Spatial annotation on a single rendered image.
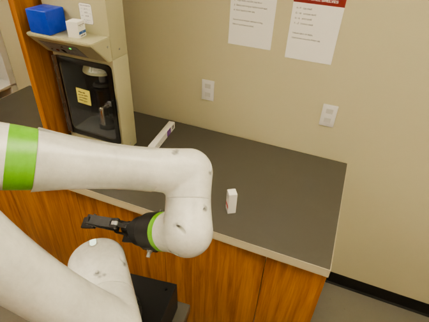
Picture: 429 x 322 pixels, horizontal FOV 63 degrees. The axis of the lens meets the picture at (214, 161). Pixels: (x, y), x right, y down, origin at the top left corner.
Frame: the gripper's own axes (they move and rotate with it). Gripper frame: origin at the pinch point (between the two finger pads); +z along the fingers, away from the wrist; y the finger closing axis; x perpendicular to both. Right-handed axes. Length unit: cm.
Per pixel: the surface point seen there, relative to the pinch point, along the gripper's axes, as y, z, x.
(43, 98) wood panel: -13, 74, 59
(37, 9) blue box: -36, 42, 76
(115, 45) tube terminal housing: -7, 31, 77
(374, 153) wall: 106, -32, 71
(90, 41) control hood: -17, 29, 69
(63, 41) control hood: -24, 37, 68
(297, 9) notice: 39, -24, 109
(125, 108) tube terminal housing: 14, 47, 62
